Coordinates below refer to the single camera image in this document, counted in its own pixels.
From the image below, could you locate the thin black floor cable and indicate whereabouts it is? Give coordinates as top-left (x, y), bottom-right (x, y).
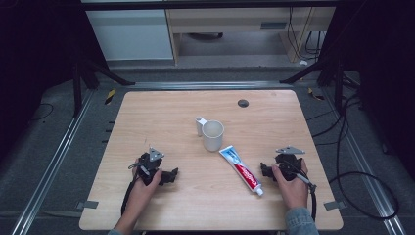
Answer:
top-left (28, 102), bottom-right (55, 122)

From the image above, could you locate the white cup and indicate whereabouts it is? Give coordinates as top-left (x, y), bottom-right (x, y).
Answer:
top-left (194, 116), bottom-right (226, 153)

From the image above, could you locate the grey tape piece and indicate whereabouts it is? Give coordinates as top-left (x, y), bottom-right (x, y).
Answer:
top-left (323, 200), bottom-right (347, 212)
top-left (75, 200), bottom-right (100, 211)

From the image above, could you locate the black metal stand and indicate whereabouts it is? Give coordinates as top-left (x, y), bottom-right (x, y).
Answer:
top-left (279, 55), bottom-right (347, 114)
top-left (71, 57), bottom-right (137, 119)

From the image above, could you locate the white cabinet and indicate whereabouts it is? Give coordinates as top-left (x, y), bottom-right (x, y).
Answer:
top-left (85, 9), bottom-right (174, 62)

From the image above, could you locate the person's left hand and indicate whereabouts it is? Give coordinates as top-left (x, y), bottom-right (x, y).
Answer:
top-left (127, 158), bottom-right (163, 211)

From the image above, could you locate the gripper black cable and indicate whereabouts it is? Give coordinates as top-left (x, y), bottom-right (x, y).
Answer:
top-left (283, 160), bottom-right (318, 223)
top-left (120, 177), bottom-right (138, 217)

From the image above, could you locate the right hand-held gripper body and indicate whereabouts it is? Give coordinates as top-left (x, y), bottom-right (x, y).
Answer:
top-left (274, 145), bottom-right (306, 182)

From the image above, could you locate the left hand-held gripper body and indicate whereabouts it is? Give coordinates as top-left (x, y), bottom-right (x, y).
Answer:
top-left (128, 146), bottom-right (166, 187)

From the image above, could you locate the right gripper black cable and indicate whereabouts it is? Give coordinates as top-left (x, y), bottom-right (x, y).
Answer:
top-left (283, 160), bottom-right (318, 223)

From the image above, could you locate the black floor cable loop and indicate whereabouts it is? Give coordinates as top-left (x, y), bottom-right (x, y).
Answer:
top-left (328, 92), bottom-right (400, 221)

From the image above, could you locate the yellow black tape strip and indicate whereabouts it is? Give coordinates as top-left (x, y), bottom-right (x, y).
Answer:
top-left (104, 88), bottom-right (117, 106)
top-left (307, 87), bottom-right (326, 102)

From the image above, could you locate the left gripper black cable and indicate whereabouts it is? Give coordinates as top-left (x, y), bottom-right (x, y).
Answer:
top-left (120, 177), bottom-right (138, 217)

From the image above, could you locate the person's right hand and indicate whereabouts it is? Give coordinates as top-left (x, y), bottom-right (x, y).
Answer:
top-left (271, 159), bottom-right (310, 211)

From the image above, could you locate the aluminium floor rail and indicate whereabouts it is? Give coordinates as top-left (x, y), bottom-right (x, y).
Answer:
top-left (10, 88), bottom-right (96, 235)
top-left (321, 87), bottom-right (408, 235)
top-left (128, 80), bottom-right (293, 91)

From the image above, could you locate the toothpaste tube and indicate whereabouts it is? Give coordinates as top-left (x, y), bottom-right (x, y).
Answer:
top-left (218, 144), bottom-right (265, 197)

